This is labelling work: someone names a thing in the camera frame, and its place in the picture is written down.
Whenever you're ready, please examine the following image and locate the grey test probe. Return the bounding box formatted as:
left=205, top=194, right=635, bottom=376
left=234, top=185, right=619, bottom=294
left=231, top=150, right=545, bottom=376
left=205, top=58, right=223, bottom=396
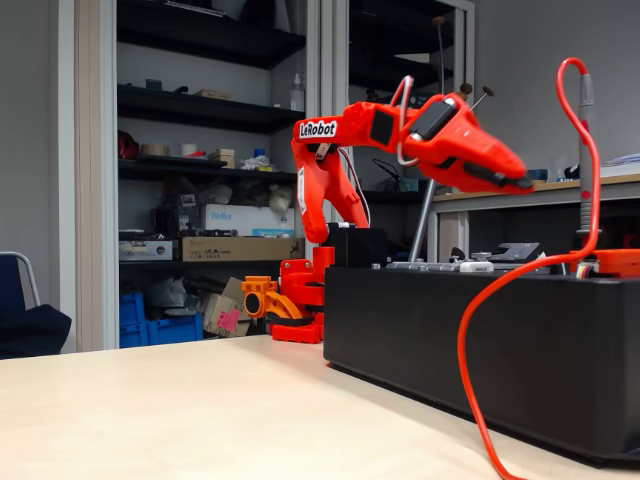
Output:
left=573, top=72, right=604, bottom=266

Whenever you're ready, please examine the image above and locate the grey metal lid panel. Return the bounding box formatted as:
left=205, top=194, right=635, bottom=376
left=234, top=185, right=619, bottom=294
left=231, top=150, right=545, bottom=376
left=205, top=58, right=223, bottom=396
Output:
left=387, top=249, right=496, bottom=273

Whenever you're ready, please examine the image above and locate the red probe cable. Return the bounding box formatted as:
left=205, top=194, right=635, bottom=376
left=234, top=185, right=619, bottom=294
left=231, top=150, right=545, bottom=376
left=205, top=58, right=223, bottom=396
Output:
left=457, top=57, right=601, bottom=480

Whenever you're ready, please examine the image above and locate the open storage cabinet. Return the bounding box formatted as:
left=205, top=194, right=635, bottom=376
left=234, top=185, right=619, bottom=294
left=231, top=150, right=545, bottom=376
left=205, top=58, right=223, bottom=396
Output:
left=74, top=0, right=476, bottom=351

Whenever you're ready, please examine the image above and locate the wooden side counter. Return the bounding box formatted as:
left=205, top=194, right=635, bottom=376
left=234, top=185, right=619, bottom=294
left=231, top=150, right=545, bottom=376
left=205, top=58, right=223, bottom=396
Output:
left=432, top=172, right=640, bottom=266

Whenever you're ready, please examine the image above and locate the grey metal stem ornament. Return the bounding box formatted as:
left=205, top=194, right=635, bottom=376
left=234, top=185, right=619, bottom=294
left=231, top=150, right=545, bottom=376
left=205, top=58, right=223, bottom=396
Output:
left=407, top=15, right=496, bottom=264

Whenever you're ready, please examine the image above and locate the paper stack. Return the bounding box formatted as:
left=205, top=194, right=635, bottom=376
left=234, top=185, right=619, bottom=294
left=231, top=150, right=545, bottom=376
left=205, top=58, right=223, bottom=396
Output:
left=602, top=153, right=640, bottom=177

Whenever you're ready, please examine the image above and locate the black block on box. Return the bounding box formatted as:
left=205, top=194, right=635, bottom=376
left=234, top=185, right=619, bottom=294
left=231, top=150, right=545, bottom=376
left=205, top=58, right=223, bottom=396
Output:
left=327, top=223, right=389, bottom=269

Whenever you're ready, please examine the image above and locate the red display module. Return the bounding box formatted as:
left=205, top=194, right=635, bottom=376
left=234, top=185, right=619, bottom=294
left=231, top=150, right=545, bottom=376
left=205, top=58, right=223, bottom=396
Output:
left=592, top=248, right=640, bottom=279

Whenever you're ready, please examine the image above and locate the black task box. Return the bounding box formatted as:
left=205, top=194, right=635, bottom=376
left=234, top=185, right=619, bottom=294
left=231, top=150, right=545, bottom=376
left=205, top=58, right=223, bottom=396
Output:
left=323, top=264, right=640, bottom=464

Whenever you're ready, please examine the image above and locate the white rag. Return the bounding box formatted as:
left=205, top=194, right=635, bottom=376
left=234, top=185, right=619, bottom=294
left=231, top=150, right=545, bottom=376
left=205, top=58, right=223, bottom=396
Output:
left=240, top=148, right=275, bottom=173

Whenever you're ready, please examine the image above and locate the orange table clamp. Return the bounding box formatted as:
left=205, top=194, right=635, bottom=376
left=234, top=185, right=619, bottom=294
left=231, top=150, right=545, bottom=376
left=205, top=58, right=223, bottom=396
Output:
left=240, top=275, right=305, bottom=322

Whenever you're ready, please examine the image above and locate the white Weller box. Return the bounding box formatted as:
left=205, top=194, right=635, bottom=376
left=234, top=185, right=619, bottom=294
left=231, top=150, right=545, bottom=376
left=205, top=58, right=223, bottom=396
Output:
left=201, top=203, right=296, bottom=237

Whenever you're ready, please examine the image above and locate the long brown carton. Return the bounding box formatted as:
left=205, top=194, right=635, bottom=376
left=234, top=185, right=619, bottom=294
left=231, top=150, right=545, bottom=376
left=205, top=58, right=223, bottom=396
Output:
left=180, top=235, right=306, bottom=263

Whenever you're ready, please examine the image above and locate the plain cardboard box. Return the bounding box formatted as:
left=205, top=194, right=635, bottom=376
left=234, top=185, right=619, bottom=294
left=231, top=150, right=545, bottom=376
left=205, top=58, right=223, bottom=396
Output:
left=221, top=276, right=247, bottom=304

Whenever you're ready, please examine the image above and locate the cardboard box pink label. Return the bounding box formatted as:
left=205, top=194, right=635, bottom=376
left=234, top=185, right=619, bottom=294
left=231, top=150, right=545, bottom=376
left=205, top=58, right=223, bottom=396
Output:
left=202, top=292, right=251, bottom=338

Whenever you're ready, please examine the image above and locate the red object on shelf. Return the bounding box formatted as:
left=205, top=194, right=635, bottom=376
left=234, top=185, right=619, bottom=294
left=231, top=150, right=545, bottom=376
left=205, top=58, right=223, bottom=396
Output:
left=117, top=129, right=141, bottom=160

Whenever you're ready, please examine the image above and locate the white printed carton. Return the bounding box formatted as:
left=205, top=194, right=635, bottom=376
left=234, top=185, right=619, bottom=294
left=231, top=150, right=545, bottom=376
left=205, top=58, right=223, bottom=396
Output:
left=118, top=239, right=180, bottom=262

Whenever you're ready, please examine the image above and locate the large blue plastic crate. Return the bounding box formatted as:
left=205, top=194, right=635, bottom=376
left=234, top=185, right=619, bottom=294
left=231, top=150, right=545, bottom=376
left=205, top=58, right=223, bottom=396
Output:
left=118, top=313, right=204, bottom=350

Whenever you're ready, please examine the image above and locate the small blue plastic crate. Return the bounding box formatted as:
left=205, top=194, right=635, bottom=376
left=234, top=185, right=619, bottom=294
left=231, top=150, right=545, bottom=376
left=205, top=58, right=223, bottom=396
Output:
left=118, top=292, right=147, bottom=326

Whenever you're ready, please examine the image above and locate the blue chair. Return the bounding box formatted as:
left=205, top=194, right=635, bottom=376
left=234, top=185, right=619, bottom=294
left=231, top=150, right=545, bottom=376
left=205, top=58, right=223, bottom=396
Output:
left=0, top=251, right=74, bottom=360

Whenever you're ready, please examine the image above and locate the black cable bracket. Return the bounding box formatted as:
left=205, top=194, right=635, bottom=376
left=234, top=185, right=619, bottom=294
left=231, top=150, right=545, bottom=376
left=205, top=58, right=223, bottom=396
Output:
left=492, top=242, right=546, bottom=265

